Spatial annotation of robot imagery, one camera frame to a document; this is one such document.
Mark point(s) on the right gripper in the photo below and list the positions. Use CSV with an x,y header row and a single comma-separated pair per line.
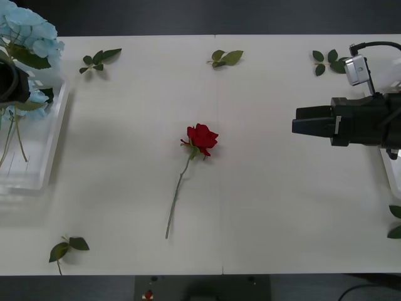
x,y
360,125

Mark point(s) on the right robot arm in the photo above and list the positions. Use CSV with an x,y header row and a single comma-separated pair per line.
x,y
357,69

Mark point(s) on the black panel with red button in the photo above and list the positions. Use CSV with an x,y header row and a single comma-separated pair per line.
x,y
200,288

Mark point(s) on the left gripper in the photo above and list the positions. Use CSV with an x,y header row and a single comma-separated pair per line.
x,y
11,84

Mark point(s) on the large pale blue flower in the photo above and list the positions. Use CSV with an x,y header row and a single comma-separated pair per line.
x,y
28,19

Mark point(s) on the red rose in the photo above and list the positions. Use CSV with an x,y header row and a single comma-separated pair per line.
x,y
202,136

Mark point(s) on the loose green leaf twig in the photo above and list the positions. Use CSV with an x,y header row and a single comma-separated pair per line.
x,y
332,55
396,210
232,58
78,243
109,53

